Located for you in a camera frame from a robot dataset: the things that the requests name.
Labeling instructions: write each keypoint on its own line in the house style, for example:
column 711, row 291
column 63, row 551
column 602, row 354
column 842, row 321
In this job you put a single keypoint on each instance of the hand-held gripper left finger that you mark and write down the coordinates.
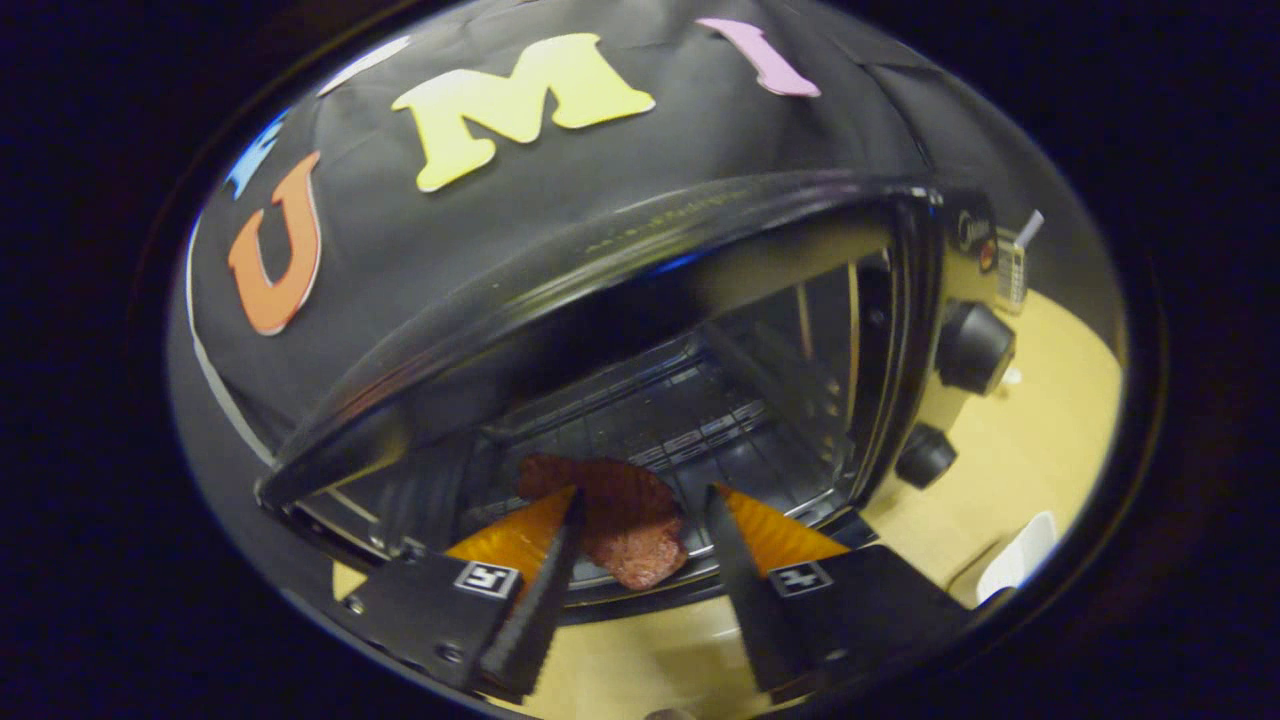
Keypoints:
column 535, row 610

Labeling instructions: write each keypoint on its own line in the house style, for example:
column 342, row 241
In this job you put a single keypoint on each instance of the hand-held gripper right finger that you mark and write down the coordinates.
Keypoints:
column 750, row 600

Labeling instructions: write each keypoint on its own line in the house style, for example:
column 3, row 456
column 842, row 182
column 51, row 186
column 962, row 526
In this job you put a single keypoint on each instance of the black toaster oven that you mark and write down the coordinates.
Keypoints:
column 600, row 262

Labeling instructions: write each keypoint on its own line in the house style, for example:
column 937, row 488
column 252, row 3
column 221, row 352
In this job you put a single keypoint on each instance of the brown meat piece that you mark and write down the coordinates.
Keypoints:
column 640, row 540

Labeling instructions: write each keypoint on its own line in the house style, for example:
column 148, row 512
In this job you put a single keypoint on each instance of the silver spoon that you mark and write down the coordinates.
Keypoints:
column 1030, row 226

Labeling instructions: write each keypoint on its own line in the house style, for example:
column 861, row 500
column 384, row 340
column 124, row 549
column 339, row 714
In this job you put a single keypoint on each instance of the white rectangular tray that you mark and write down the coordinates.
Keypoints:
column 1025, row 555

